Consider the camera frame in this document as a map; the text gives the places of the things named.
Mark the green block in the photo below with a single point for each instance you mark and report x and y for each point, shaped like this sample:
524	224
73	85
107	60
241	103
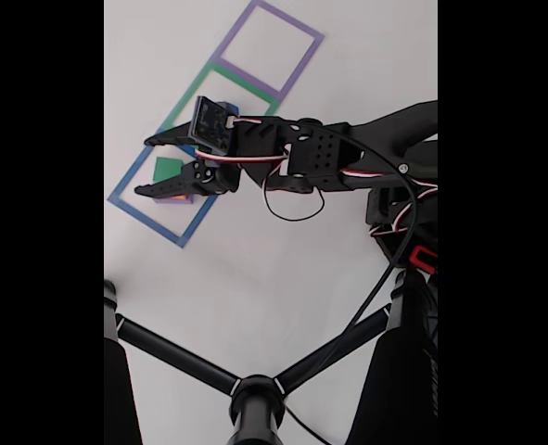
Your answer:
166	169

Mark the purple block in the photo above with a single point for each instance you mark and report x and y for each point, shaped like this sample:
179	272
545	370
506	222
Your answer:
162	200

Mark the green tape square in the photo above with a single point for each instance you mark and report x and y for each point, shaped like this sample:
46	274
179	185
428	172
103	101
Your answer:
181	104

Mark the blue tape square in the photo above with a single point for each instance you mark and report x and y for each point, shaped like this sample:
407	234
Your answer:
139	211

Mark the purple tape square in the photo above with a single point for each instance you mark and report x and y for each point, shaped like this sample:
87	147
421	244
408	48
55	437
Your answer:
250	79

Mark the red clamp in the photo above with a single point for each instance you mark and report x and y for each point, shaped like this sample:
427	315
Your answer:
424	259

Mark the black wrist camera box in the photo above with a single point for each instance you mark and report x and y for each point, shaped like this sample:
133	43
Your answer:
213	124

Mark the black camera tripod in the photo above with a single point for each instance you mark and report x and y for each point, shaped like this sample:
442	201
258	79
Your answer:
255	408

